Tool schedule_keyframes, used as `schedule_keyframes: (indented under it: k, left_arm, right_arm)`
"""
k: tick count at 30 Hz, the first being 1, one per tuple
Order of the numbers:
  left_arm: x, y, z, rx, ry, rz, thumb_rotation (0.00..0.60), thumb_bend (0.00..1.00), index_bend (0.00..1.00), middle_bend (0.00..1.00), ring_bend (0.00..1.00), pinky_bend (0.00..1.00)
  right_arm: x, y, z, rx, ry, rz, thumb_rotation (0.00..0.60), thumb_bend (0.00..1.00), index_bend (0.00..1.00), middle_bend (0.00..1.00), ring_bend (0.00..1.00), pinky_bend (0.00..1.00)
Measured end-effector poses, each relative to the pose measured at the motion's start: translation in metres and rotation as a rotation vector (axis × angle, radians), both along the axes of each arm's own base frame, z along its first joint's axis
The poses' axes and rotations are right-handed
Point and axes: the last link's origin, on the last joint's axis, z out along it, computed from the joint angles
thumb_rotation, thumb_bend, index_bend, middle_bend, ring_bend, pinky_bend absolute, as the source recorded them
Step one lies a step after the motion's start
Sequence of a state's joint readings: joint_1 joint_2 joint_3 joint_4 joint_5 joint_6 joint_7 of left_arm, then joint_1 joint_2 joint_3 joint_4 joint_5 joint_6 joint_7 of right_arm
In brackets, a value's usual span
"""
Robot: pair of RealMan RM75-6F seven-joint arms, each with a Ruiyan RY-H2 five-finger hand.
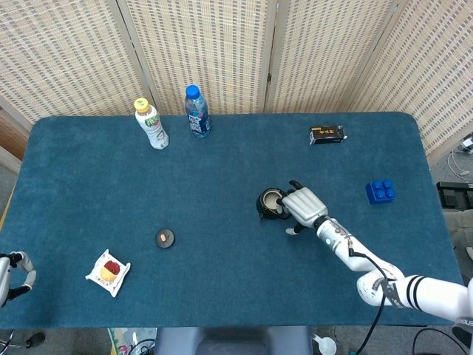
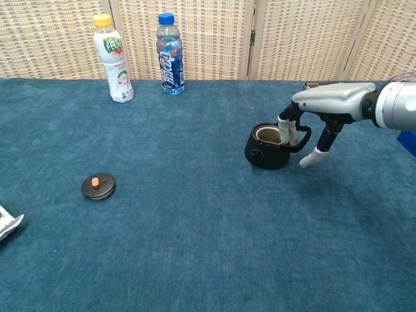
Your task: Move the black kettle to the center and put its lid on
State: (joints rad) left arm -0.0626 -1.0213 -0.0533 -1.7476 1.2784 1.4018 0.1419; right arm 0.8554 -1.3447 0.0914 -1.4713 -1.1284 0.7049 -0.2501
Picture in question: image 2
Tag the blue drink bottle blue cap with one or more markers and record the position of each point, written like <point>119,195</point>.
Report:
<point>172,74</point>

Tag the blue toy building brick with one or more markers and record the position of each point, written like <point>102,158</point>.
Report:
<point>408,143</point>

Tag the metal screen hinge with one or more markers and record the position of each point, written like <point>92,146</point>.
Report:
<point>253,37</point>

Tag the blue felt table cover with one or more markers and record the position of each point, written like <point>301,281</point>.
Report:
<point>208,243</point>

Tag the black cast iron teapot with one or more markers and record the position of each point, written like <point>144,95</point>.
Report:
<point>266,159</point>

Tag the black lid with orange knob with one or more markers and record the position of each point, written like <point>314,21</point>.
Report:
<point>104,188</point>

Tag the white snack packet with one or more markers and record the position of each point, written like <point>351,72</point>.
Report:
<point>8,226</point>

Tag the woven folding screen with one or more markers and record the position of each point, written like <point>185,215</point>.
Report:
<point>211,39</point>

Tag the black cardboard carton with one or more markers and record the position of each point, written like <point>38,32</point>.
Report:
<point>308,86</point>

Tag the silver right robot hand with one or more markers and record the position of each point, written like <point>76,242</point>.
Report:
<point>338,100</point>

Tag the white drink bottle yellow cap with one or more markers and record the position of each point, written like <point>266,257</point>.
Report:
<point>118,74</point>

